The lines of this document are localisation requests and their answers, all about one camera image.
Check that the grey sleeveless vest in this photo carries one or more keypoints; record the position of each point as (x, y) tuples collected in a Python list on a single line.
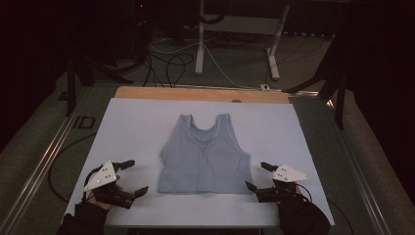
[(204, 160)]

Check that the wooden table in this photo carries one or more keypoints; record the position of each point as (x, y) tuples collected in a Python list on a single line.
[(195, 94)]

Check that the person's left hand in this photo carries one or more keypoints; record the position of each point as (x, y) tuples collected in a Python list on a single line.
[(99, 203)]

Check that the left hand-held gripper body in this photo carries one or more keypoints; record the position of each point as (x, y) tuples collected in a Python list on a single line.
[(103, 176)]

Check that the person's right hand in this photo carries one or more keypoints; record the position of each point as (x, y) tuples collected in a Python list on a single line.
[(297, 191)]

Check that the white metal desk frame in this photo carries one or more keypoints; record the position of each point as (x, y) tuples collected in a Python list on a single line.
[(241, 25)]

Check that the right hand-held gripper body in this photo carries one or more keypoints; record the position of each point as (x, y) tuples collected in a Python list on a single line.
[(287, 174)]

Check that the white board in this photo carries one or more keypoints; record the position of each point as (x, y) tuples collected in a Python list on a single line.
[(130, 130)]

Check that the black tripod stand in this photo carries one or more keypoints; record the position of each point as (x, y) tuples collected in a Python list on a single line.
[(71, 84), (339, 98)]

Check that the metal floor rail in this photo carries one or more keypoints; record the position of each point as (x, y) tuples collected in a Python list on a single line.
[(362, 182), (300, 93), (42, 163)]

